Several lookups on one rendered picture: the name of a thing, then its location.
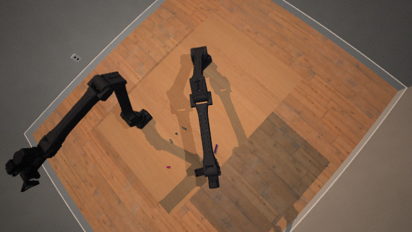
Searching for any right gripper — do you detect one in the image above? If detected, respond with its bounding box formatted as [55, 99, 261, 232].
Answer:
[12, 166, 41, 192]

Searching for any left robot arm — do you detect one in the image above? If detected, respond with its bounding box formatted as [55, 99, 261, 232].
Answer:
[189, 46, 220, 189]

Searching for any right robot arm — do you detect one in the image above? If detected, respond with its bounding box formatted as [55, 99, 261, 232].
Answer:
[5, 72, 151, 175]

